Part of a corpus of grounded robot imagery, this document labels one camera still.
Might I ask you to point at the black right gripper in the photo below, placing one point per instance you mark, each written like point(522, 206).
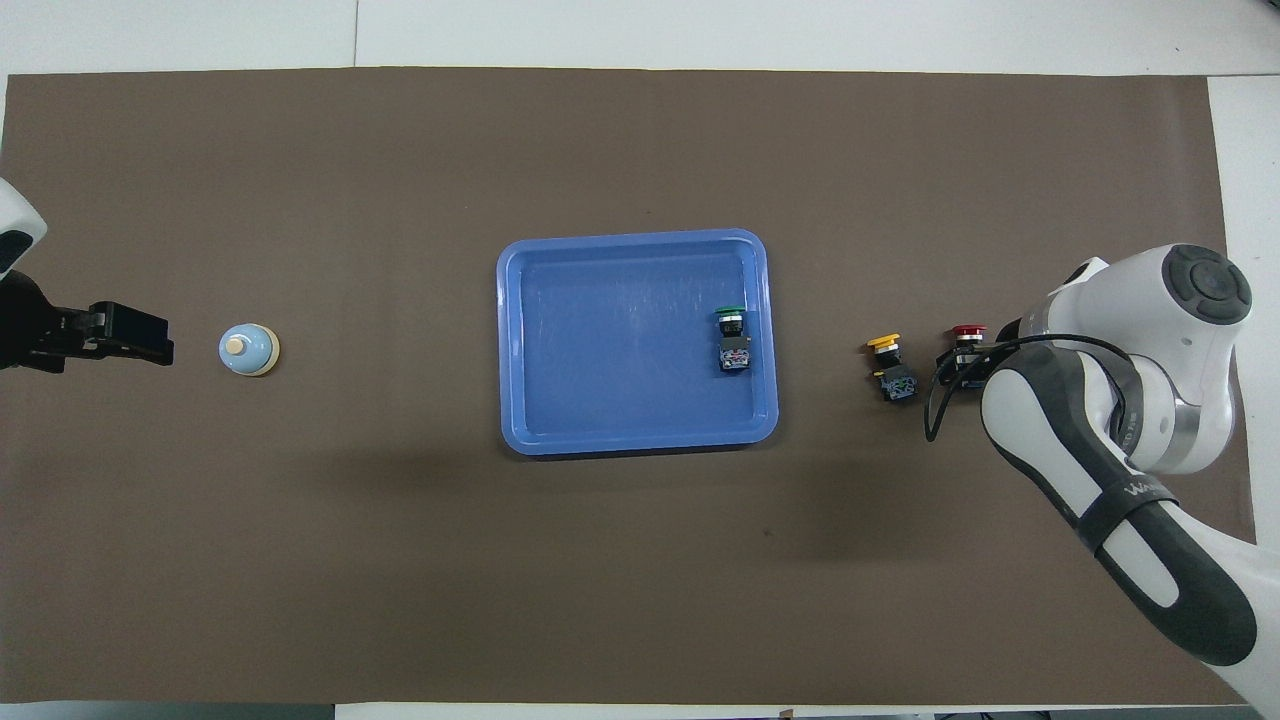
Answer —
point(950, 372)

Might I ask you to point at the yellow push button switch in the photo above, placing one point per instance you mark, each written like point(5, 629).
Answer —
point(893, 375)

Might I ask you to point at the green push button switch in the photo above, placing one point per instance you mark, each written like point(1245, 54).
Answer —
point(734, 350)

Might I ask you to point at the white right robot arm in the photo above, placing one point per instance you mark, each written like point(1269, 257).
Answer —
point(1180, 330)

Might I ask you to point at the blue plastic tray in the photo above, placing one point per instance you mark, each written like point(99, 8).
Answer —
point(620, 350)

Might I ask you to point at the brown table mat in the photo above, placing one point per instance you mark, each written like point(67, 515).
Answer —
point(400, 550)

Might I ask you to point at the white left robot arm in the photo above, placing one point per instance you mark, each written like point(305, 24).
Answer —
point(15, 215)

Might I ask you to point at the light blue call bell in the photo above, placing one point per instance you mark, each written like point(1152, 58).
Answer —
point(248, 350)

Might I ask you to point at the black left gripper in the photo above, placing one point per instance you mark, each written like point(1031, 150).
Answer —
point(30, 330)

